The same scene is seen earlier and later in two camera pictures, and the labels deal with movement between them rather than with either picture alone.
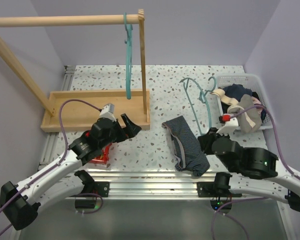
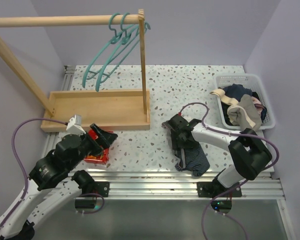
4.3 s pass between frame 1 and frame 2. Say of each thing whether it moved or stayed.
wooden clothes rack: stayed
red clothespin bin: stayed
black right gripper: moved
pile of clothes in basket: stayed
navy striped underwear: stayed
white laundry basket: stayed
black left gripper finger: moved
